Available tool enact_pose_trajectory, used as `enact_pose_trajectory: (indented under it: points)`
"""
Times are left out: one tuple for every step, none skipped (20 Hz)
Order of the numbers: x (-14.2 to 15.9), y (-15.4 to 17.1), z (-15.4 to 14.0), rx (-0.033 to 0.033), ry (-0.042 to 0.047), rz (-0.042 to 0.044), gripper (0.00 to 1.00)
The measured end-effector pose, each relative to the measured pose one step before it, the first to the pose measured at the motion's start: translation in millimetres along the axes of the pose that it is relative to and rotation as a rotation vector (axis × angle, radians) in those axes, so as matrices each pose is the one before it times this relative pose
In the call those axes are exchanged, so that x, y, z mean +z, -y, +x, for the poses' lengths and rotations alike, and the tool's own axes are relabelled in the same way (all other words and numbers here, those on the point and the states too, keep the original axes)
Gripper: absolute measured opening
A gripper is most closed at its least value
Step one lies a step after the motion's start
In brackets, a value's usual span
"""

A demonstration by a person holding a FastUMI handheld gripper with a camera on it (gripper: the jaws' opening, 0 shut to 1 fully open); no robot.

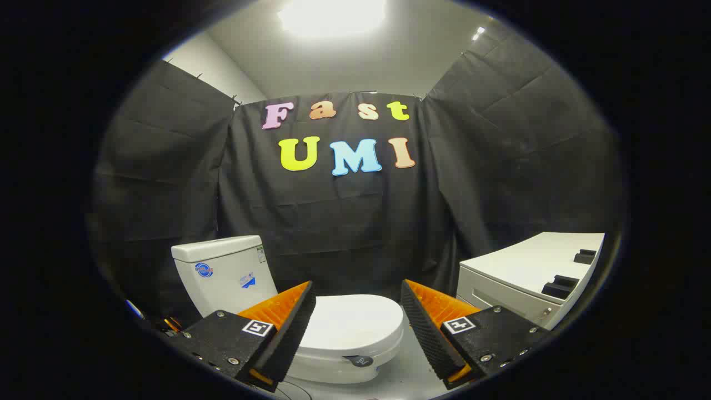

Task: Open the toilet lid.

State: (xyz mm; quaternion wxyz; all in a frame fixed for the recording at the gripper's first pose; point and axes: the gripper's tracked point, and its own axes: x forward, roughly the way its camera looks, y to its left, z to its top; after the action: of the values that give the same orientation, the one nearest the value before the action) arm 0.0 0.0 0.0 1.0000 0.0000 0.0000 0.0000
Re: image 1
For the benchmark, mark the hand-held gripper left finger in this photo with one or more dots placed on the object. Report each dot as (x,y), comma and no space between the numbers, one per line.
(289,328)

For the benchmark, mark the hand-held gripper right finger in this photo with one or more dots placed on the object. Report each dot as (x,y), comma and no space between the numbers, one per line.
(427,333)

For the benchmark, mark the white toilet lid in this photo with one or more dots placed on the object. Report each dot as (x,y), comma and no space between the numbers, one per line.
(350,322)

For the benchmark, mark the white cabinet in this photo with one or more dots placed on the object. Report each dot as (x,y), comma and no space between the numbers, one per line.
(522,266)

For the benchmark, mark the orange and black tool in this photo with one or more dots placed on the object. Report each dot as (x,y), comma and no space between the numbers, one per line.
(173,324)

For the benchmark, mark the black backdrop cloth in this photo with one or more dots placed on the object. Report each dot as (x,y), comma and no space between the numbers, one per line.
(344,222)

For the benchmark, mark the black block on cabinet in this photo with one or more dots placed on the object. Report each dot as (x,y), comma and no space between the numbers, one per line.
(560,287)
(585,256)

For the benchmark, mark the small ceiling spotlight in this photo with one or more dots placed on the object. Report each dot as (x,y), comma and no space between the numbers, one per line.
(479,32)

